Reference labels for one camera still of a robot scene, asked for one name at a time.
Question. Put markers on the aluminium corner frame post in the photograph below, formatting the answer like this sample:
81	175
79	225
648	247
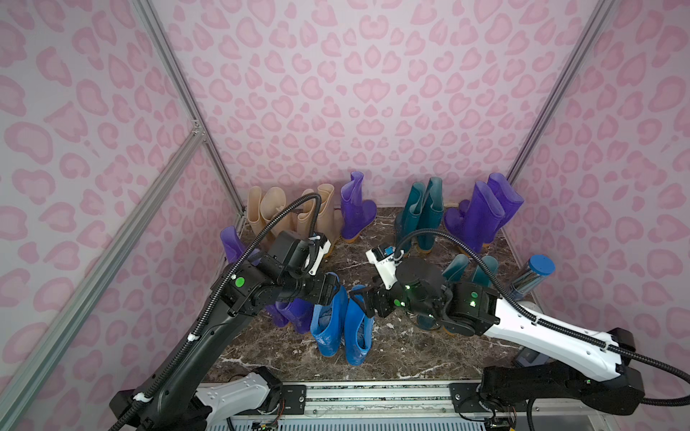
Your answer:
112	197

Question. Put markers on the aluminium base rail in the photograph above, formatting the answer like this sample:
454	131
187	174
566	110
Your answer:
410	405

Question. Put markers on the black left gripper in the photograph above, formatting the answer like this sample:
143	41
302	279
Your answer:
326	288

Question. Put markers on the dark green rain boot front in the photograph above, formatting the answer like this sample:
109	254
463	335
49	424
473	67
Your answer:
432	213

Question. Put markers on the blue rain boot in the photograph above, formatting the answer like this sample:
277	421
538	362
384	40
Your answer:
357	330
328	322

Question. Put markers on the small blue grey box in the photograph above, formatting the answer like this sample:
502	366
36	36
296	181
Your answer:
528	357

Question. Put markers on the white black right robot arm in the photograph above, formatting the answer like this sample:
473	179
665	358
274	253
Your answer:
577	370

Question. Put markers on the blue capped clear bottle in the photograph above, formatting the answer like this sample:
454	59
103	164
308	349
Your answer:
534	272

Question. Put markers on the right aluminium corner post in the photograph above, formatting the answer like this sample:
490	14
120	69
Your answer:
596	24

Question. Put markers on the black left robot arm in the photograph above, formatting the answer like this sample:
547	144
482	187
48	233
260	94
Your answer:
171	398

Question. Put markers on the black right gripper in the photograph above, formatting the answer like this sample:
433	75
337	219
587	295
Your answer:
375	302

